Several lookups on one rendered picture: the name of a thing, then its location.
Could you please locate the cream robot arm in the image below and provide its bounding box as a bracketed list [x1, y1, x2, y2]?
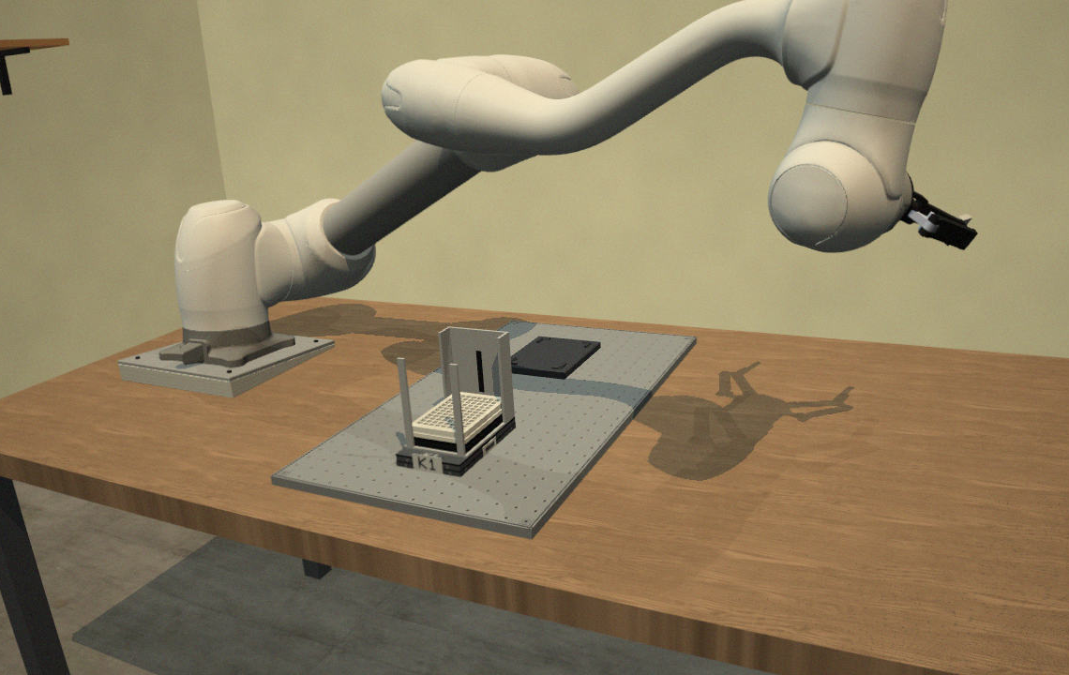
[159, 0, 948, 368]

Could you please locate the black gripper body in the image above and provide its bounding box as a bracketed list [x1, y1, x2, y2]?
[900, 181, 919, 221]

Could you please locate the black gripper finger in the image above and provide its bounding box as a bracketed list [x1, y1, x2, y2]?
[901, 191, 978, 250]

